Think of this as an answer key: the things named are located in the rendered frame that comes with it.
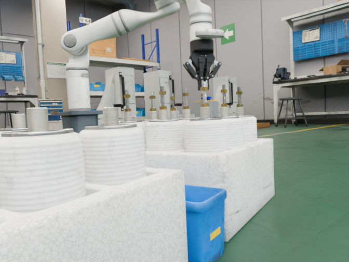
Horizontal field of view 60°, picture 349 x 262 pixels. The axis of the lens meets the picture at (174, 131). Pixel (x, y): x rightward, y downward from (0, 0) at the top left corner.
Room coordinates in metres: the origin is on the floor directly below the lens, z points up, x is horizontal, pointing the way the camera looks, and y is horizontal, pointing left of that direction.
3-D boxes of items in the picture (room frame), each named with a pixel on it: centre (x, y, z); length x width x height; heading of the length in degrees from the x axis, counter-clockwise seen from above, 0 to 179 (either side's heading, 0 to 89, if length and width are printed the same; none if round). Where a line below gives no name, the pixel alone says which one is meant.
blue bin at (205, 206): (0.61, 0.06, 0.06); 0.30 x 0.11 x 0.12; 57
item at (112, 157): (0.45, 0.09, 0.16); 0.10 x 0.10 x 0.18
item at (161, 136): (0.78, 0.03, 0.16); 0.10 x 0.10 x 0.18
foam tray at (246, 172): (0.88, -0.04, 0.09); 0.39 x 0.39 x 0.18; 58
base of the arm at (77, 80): (1.31, 0.40, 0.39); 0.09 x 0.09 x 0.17; 42
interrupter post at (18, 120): (0.57, 0.29, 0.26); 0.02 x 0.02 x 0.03
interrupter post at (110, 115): (0.45, 0.09, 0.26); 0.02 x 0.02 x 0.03
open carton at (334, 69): (4.84, -2.59, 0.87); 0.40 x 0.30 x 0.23; 28
